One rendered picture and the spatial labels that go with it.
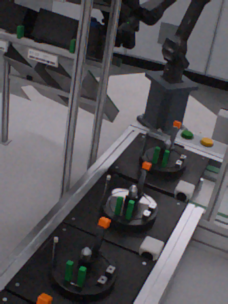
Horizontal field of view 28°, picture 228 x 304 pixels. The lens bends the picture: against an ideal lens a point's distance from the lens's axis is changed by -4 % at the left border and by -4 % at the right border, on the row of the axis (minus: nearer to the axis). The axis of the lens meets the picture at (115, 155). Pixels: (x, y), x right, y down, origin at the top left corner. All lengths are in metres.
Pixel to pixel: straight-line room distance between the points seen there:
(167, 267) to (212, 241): 0.22
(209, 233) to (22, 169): 0.60
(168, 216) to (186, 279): 0.17
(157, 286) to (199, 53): 3.52
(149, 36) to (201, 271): 3.40
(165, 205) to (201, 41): 3.24
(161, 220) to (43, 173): 0.44
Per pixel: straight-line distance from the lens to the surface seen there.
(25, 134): 1.59
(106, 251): 1.03
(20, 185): 1.36
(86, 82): 1.23
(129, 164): 1.31
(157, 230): 1.11
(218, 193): 1.15
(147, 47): 4.42
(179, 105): 1.66
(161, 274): 1.03
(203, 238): 1.23
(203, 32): 4.30
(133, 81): 2.08
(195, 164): 1.38
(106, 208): 1.11
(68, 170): 1.21
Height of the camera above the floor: 1.70
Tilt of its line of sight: 33 degrees down
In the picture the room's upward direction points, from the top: 10 degrees clockwise
